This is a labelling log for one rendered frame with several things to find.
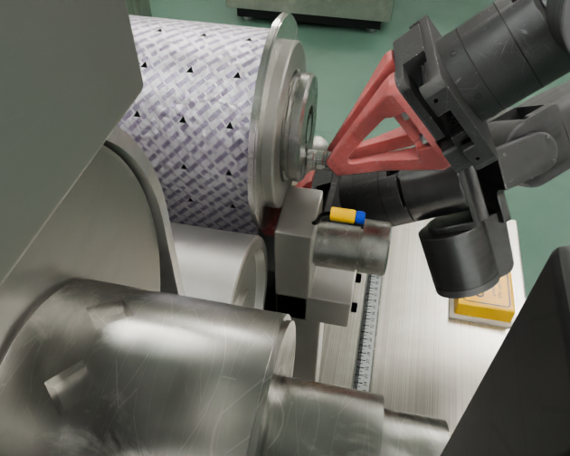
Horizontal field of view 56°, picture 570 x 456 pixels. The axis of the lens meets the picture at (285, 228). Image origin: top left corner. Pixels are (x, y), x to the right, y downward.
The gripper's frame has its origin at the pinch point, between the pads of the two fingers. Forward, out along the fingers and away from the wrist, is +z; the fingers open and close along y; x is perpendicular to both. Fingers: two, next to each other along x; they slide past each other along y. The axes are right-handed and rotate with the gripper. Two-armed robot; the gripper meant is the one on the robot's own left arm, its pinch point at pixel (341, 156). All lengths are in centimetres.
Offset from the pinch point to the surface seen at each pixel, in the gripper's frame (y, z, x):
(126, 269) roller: -20.2, 0.1, 10.4
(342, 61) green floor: 250, 65, -72
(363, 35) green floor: 280, 55, -76
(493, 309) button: 14.9, 4.3, -36.1
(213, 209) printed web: -4.5, 7.6, 3.9
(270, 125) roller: -4.0, 0.4, 6.2
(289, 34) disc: 3.1, -1.6, 8.1
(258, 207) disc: -5.7, 4.2, 2.8
